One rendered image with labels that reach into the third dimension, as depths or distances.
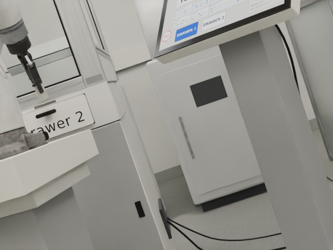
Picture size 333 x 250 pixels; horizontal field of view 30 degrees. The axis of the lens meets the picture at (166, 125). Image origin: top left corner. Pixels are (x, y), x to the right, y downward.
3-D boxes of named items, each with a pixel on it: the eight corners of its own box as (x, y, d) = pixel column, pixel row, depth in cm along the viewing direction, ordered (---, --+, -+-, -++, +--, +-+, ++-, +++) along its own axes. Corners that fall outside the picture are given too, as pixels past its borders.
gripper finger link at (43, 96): (40, 80, 208) (41, 81, 208) (48, 97, 212) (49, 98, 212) (32, 85, 208) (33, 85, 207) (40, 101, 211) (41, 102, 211)
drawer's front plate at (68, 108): (94, 123, 220) (83, 93, 219) (16, 150, 220) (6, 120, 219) (94, 122, 222) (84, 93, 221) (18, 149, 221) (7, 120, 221)
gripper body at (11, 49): (30, 36, 197) (41, 62, 202) (23, 30, 204) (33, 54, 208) (9, 47, 195) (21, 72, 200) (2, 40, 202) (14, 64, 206)
